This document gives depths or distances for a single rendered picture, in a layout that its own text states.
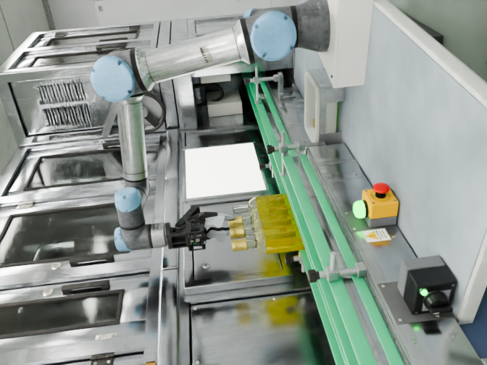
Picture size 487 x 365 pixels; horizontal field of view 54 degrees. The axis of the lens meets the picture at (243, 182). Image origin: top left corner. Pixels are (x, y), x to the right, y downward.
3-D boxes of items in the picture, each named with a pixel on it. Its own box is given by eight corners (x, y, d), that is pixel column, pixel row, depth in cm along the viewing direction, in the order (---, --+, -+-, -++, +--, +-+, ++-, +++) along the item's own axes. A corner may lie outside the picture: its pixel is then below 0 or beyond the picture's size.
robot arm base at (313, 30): (320, -8, 140) (286, -5, 140) (330, 0, 127) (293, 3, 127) (320, 44, 148) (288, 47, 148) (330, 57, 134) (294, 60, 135)
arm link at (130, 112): (108, 44, 143) (123, 195, 162) (98, 49, 132) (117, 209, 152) (147, 44, 143) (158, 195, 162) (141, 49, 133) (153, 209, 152)
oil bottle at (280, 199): (310, 203, 161) (247, 211, 160) (311, 189, 158) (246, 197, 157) (314, 213, 157) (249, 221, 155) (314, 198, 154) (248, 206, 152)
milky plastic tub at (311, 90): (327, 125, 179) (304, 127, 178) (329, 66, 167) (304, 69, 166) (340, 147, 164) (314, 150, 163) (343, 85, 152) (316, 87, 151)
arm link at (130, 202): (118, 182, 148) (124, 214, 152) (110, 198, 138) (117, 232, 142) (143, 180, 148) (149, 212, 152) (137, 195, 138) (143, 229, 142)
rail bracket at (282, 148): (303, 171, 166) (267, 175, 165) (303, 127, 157) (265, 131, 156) (304, 176, 163) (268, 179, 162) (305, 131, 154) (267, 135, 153)
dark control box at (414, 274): (435, 282, 103) (396, 287, 102) (440, 253, 99) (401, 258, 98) (453, 311, 96) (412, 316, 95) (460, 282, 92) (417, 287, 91)
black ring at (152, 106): (169, 127, 241) (125, 131, 240) (162, 86, 230) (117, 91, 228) (168, 131, 237) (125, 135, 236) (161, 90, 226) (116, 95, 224)
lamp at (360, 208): (361, 211, 124) (350, 211, 124) (363, 196, 121) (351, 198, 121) (367, 221, 120) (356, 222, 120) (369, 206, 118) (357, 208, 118)
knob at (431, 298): (443, 305, 95) (451, 319, 92) (422, 308, 95) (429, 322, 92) (447, 290, 93) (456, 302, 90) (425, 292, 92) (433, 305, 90)
